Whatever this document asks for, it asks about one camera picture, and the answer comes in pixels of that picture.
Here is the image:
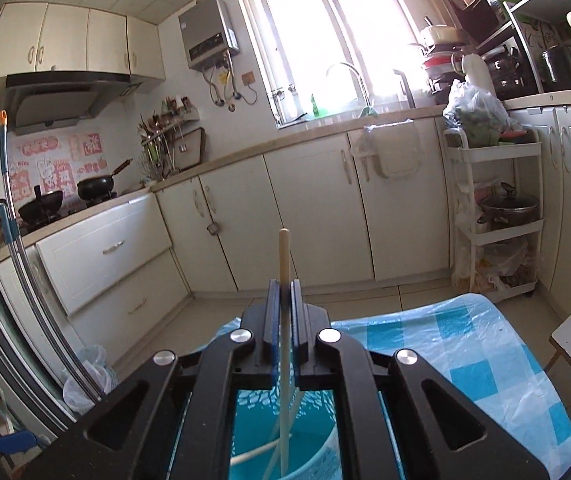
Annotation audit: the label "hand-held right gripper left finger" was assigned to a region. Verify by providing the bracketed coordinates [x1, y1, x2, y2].
[68, 280, 286, 480]

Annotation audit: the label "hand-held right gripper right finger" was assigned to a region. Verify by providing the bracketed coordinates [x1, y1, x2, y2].
[291, 280, 549, 480]

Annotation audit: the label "wooden chopstick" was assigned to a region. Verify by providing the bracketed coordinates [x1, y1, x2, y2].
[272, 229, 293, 478]
[268, 391, 303, 461]

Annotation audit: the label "blue utensil holder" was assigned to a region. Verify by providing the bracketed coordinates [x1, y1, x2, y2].
[172, 387, 406, 480]

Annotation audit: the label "white lower cabinets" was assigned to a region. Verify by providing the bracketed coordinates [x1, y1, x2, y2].
[0, 102, 571, 321]

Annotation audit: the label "white cabinets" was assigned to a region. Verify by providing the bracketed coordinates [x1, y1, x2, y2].
[0, 102, 571, 321]
[0, 2, 166, 83]

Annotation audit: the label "blue checkered tablecloth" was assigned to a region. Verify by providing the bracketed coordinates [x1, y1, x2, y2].
[210, 292, 571, 480]

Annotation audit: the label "trash bin with plastic bag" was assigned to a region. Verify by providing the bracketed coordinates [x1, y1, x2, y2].
[62, 345, 118, 416]

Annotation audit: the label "dark cutting board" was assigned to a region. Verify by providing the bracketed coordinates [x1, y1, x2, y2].
[172, 127, 206, 171]

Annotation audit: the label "white rolling cart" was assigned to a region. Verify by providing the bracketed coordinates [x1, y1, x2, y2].
[443, 127, 546, 301]

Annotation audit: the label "steel pot with glass lid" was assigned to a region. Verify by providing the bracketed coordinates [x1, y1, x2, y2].
[476, 182, 541, 228]

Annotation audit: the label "black wok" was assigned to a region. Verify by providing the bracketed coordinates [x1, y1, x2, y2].
[18, 185, 64, 223]

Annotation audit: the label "straight chrome faucet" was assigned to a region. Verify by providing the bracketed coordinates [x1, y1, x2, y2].
[393, 69, 416, 108]

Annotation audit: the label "curved chrome faucet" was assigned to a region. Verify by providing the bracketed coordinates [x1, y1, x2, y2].
[325, 62, 371, 111]

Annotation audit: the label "plastic bag of greens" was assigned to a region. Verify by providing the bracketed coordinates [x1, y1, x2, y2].
[443, 80, 523, 148]

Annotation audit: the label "kitchen window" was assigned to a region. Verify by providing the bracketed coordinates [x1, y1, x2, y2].
[235, 0, 436, 128]

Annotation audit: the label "mop with metal pole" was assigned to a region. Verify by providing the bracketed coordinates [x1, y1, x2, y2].
[0, 110, 103, 406]

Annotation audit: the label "white pitcher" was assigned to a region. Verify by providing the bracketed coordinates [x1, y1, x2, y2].
[460, 54, 499, 96]

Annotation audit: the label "range hood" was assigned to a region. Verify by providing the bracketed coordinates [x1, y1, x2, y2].
[0, 72, 166, 136]

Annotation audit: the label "stack of pots and dishes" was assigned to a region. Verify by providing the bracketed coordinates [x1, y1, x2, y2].
[408, 17, 471, 96]

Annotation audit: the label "black toaster oven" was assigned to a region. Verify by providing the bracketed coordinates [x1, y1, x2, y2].
[480, 45, 541, 101]

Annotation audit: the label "black microwave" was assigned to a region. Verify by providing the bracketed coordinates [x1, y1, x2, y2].
[458, 0, 509, 43]

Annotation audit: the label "white upper cabinets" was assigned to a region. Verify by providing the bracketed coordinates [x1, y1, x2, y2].
[0, 2, 166, 83]

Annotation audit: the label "black stock pot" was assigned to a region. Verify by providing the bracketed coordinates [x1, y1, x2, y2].
[540, 45, 571, 92]

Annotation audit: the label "white countertop shelf rack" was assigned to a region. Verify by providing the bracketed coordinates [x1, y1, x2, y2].
[438, 0, 571, 96]

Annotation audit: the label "wall utensil rack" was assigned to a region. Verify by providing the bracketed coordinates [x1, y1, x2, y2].
[138, 110, 201, 181]

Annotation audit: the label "black pan with wooden handle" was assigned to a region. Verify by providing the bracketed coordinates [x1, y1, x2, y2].
[76, 159, 133, 201]

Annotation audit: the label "pink wall stickers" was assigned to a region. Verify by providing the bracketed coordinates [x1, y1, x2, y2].
[8, 132, 108, 211]

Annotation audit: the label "grey wall water heater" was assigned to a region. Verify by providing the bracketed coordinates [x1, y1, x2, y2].
[178, 0, 240, 71]

